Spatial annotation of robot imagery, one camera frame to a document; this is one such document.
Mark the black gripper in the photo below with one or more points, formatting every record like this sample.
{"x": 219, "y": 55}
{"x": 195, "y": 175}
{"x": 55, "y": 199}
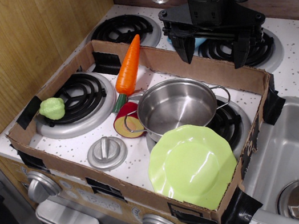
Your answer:
{"x": 212, "y": 19}

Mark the orange toy carrot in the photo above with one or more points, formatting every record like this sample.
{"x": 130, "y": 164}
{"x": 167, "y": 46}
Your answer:
{"x": 126, "y": 80}

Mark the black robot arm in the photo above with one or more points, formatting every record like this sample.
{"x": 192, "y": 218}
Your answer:
{"x": 213, "y": 19}

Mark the light green plastic plate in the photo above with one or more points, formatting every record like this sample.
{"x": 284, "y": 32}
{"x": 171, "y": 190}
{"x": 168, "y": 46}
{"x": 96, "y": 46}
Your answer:
{"x": 192, "y": 164}

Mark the blue plastic bowl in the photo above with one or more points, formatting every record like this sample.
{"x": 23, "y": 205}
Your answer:
{"x": 198, "y": 42}

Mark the back right stove burner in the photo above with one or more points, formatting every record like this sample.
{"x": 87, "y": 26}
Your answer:
{"x": 266, "y": 55}

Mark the stove burner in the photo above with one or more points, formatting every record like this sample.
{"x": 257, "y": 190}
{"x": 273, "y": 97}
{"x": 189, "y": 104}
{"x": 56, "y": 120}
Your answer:
{"x": 231, "y": 123}
{"x": 123, "y": 28}
{"x": 266, "y": 55}
{"x": 89, "y": 99}

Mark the front right stove burner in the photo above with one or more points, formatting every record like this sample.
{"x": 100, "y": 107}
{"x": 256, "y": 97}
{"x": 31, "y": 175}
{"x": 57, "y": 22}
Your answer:
{"x": 231, "y": 123}

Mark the stainless steel pot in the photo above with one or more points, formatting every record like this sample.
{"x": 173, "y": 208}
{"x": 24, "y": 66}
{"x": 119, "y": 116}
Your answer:
{"x": 179, "y": 102}

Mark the back left stove burner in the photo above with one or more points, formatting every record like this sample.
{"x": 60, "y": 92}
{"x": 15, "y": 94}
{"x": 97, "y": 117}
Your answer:
{"x": 123, "y": 28}

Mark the red toy peach half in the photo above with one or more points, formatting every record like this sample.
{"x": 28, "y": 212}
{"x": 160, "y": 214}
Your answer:
{"x": 127, "y": 123}

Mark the silver sink basin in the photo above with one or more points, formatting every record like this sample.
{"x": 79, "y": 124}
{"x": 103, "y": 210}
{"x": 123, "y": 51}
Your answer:
{"x": 275, "y": 164}

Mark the front left stove burner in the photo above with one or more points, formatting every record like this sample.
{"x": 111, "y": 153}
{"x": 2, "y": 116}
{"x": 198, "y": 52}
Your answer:
{"x": 89, "y": 99}

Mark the silver stove top knob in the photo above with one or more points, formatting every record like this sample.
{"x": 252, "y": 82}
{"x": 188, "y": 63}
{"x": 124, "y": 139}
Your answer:
{"x": 107, "y": 153}

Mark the green toy lettuce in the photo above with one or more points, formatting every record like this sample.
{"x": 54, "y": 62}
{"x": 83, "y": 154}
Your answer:
{"x": 52, "y": 108}

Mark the brown cardboard fence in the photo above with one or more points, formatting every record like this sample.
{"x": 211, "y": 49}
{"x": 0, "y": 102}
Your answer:
{"x": 138, "y": 188}

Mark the silver left oven knob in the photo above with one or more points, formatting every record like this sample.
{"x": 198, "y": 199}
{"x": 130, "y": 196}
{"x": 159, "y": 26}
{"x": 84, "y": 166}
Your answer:
{"x": 41, "y": 187}

